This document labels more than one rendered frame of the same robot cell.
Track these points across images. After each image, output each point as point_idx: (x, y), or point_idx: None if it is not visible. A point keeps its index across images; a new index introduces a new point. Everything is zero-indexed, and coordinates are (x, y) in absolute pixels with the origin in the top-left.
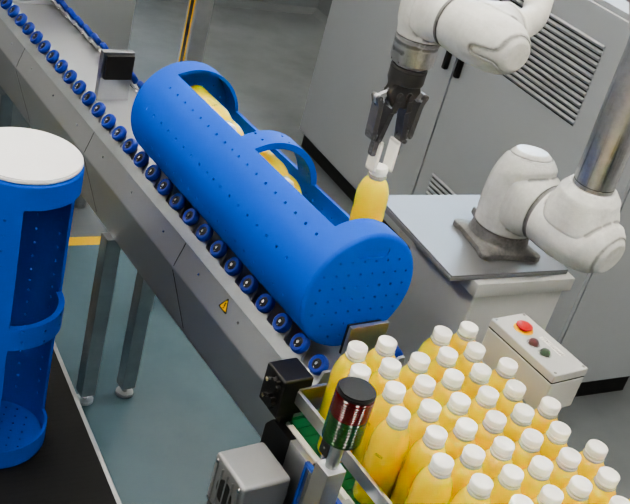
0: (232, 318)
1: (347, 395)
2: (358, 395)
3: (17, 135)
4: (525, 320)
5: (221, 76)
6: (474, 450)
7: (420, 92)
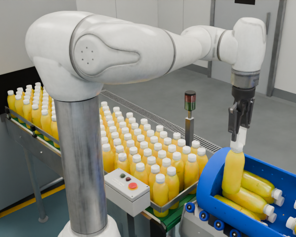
0: None
1: (191, 90)
2: (189, 90)
3: None
4: (131, 193)
5: None
6: (150, 131)
7: (233, 105)
